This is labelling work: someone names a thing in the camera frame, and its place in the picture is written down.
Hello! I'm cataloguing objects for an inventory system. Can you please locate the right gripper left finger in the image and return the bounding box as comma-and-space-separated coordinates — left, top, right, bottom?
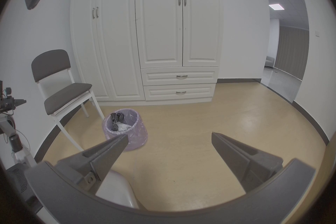
56, 134, 130, 193

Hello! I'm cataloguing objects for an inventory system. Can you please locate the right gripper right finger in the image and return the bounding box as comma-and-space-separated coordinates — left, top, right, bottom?
212, 132, 284, 194

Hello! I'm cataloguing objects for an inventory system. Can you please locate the purple plastic bag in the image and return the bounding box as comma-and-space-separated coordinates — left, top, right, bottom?
102, 109, 149, 152

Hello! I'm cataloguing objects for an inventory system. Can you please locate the black plastic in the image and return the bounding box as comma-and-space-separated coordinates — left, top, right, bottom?
110, 112, 126, 132

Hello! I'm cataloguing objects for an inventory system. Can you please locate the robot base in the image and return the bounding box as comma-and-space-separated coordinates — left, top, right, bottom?
0, 115, 140, 224

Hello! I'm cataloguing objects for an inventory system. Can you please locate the dark grey white-legged chair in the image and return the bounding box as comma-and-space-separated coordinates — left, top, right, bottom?
31, 49, 106, 153

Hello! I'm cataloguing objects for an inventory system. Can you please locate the grey curtain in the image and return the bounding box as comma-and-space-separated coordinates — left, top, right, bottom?
274, 26, 310, 81

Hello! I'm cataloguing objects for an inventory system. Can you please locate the white wardrobe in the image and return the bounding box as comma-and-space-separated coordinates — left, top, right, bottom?
69, 0, 223, 107

